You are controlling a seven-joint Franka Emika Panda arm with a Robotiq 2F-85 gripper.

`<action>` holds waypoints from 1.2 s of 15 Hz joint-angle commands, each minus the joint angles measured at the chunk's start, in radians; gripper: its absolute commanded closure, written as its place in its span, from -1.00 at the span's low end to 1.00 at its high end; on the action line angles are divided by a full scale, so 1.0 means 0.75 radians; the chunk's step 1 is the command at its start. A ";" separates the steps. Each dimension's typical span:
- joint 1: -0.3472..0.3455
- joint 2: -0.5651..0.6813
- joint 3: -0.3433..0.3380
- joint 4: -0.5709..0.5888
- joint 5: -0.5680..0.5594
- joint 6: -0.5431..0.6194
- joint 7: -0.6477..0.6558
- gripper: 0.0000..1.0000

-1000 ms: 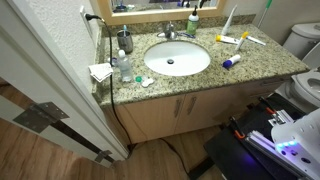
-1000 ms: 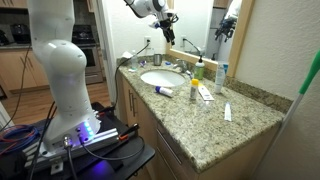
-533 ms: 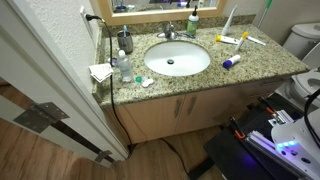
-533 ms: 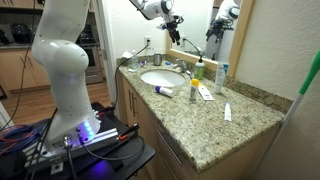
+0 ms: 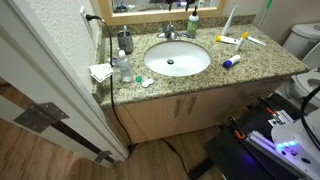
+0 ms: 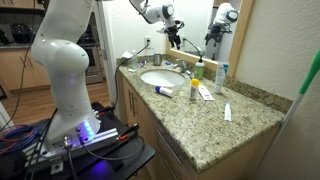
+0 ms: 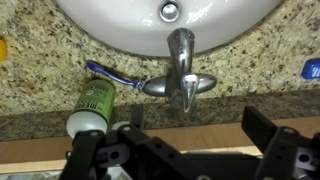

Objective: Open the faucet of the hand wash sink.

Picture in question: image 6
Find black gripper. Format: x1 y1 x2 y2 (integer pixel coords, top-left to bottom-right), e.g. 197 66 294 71
165 22 184 51

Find chrome sink faucet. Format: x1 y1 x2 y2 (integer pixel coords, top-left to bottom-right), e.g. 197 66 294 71
172 58 190 74

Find white oval sink basin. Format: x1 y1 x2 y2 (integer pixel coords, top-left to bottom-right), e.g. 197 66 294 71
139 69 188 88

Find metal cup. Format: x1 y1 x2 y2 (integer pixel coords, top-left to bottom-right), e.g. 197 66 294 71
153 53 163 67

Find green soap pump bottle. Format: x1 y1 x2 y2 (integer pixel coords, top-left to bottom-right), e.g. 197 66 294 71
194 54 206 81

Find clear water bottle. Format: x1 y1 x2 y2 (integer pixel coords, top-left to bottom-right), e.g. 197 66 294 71
130 49 139 72

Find white crumpled tissue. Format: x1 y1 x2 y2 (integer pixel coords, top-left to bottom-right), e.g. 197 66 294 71
121 50 134 60

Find white bottle with blue cap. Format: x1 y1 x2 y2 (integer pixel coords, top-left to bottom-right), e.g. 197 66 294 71
154 85 175 98

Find white tube with yellow cap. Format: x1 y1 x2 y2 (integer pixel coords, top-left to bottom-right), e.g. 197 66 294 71
190 78 215 102

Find wooden vanity cabinet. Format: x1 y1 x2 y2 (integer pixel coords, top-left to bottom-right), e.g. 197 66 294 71
118 71 282 180

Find stainless steel oven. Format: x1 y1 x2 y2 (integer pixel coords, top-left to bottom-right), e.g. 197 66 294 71
77 12 105 85

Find small white tube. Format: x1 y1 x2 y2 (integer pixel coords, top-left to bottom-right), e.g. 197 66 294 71
223 101 233 123

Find black orange clamp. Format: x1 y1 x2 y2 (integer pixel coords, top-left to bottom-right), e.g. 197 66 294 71
117 122 141 141

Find black robot cart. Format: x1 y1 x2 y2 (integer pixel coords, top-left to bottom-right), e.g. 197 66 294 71
0 101 156 180

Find black kitchen appliance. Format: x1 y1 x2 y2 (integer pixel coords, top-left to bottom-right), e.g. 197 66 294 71
9 23 33 44

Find wooden kitchen cabinets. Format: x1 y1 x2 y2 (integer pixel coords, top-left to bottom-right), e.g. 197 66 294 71
0 45 52 94

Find white wall outlet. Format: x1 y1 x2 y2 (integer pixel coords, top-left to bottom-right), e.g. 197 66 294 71
143 35 153 49

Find wood framed wall mirror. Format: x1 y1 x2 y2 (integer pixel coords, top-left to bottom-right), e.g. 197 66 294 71
165 0 256 78

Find white door frame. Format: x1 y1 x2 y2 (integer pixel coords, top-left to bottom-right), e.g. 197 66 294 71
94 0 118 105

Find black power cable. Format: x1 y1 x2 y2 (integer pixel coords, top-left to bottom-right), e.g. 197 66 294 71
113 42 151 108

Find metal cabinet door handle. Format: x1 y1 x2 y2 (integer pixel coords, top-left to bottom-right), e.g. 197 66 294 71
127 88 133 113
131 93 137 118

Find long metal drawer handle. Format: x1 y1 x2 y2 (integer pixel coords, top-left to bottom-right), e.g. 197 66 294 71
155 128 184 166

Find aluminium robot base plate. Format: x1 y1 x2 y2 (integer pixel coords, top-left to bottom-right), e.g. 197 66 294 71
22 127 122 172

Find black base cable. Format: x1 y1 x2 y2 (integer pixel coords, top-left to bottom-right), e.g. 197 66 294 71
78 132 146 162

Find green and white broom handle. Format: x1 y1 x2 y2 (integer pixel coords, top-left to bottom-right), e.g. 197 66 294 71
266 49 320 163

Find blue cable coil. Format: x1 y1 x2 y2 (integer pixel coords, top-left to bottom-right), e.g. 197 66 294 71
0 124 42 148

